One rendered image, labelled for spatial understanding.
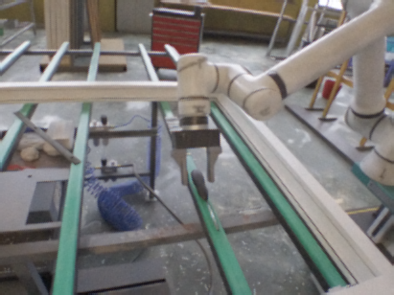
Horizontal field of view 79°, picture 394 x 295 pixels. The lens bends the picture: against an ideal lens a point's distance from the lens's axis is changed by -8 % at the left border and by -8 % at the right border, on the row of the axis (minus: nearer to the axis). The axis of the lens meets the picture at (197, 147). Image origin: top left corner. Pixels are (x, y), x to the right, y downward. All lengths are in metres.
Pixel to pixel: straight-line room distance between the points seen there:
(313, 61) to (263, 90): 0.16
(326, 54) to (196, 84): 0.34
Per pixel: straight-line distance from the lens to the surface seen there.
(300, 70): 0.70
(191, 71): 0.70
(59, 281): 0.59
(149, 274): 0.91
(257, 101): 0.62
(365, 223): 1.80
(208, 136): 0.71
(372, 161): 1.39
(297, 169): 0.80
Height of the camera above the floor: 1.36
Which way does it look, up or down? 34 degrees down
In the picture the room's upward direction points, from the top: 9 degrees clockwise
